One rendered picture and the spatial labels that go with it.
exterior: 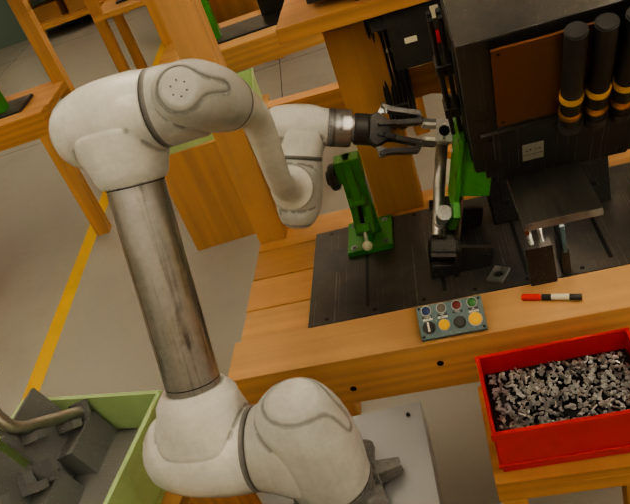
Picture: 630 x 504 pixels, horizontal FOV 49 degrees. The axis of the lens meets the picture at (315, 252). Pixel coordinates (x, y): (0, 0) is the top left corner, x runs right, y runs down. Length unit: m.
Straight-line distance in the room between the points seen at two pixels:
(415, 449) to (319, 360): 0.38
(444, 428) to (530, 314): 1.07
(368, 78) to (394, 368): 0.77
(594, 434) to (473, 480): 1.08
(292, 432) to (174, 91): 0.56
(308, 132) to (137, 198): 0.57
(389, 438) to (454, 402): 1.27
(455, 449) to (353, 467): 1.33
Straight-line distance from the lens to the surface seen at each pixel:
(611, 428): 1.43
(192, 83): 1.06
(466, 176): 1.63
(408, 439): 1.41
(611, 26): 1.25
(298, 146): 1.62
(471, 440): 2.56
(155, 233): 1.17
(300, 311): 1.85
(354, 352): 1.64
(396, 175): 2.03
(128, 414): 1.81
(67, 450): 1.79
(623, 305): 1.63
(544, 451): 1.45
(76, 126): 1.17
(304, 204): 1.59
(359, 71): 1.89
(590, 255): 1.77
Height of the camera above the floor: 2.00
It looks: 33 degrees down
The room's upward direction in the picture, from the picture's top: 21 degrees counter-clockwise
